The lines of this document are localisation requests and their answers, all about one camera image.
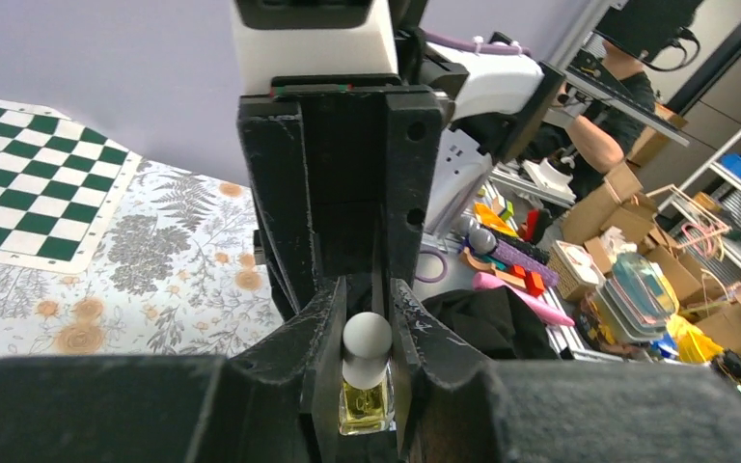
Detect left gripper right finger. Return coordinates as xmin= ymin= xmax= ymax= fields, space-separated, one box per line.
xmin=391 ymin=279 xmax=741 ymax=462

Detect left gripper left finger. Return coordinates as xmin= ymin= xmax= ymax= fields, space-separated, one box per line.
xmin=0 ymin=279 xmax=346 ymax=462

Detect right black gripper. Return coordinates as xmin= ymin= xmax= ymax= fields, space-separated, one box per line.
xmin=237 ymin=74 xmax=455 ymax=319

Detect yellow nail polish bottle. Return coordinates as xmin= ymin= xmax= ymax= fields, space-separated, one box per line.
xmin=339 ymin=376 xmax=395 ymax=436

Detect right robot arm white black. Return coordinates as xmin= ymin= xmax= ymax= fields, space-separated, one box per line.
xmin=237 ymin=32 xmax=563 ymax=319

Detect floral patterned table cloth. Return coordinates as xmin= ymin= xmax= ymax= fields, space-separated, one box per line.
xmin=0 ymin=157 xmax=282 ymax=357

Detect seated person in black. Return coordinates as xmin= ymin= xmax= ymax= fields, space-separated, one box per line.
xmin=520 ymin=39 xmax=655 ymax=201

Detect green white checkerboard mat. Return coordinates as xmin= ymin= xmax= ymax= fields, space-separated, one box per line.
xmin=0 ymin=99 xmax=142 ymax=274

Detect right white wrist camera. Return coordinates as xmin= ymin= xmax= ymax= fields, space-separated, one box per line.
xmin=231 ymin=1 xmax=398 ymax=95

